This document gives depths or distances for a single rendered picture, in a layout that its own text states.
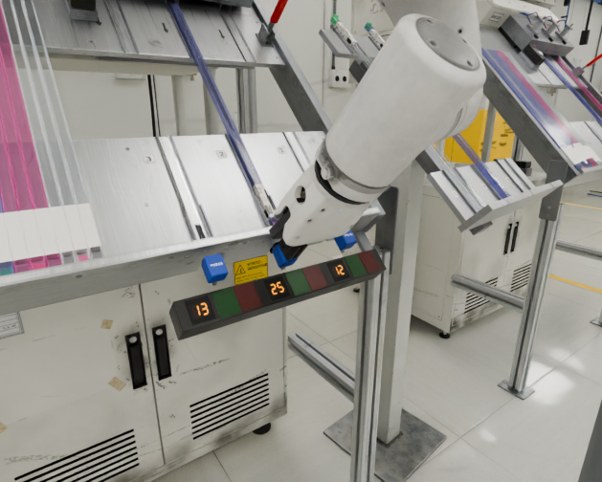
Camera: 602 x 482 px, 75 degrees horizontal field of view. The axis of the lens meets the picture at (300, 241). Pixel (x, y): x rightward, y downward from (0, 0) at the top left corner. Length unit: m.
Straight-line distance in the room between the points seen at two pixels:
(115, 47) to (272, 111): 2.12
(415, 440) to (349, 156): 1.02
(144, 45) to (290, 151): 0.30
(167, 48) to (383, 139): 0.53
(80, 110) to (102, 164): 1.86
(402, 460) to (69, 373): 0.83
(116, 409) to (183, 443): 0.21
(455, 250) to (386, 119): 1.24
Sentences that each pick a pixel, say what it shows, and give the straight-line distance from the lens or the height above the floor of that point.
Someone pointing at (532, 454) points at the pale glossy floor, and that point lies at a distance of 1.38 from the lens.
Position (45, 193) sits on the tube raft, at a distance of 0.55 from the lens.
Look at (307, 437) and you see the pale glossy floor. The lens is 1.26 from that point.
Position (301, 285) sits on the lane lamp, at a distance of 0.56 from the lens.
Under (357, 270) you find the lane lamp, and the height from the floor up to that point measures 0.65.
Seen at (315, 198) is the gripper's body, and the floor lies 0.80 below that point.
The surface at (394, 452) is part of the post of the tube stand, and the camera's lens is 1.24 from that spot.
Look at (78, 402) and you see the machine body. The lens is 0.95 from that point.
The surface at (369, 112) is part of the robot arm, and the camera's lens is 0.35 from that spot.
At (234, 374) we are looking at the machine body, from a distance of 1.05.
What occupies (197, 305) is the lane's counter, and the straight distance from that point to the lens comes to 0.51.
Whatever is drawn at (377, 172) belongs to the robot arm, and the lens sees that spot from 0.38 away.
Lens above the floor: 0.89
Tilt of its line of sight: 18 degrees down
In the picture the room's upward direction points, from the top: straight up
